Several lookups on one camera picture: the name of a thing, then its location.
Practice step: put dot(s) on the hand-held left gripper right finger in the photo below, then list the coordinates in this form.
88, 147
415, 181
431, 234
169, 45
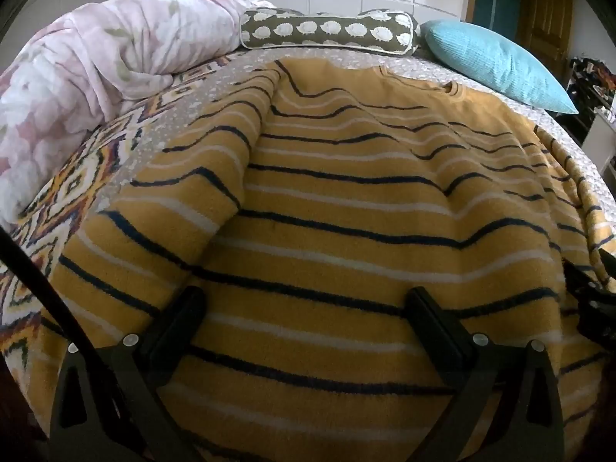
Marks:
433, 332

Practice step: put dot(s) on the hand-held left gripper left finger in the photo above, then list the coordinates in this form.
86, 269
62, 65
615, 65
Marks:
177, 329

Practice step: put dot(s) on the wooden door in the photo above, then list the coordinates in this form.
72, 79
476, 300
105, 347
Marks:
546, 14

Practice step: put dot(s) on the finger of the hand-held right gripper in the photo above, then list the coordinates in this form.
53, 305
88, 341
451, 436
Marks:
584, 274

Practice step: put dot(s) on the cluttered shelf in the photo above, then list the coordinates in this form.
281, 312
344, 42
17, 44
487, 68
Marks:
592, 86

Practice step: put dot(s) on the geometric patterned blanket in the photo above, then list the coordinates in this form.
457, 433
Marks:
62, 192

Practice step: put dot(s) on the pink floral duvet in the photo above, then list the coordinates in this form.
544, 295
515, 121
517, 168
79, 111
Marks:
96, 57

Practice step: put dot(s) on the olive pillow with white print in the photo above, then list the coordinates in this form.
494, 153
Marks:
327, 29

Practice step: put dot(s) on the yellow striped sweater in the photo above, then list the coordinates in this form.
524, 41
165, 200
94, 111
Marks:
346, 211

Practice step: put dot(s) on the teal pillow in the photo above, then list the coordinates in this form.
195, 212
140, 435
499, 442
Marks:
491, 62

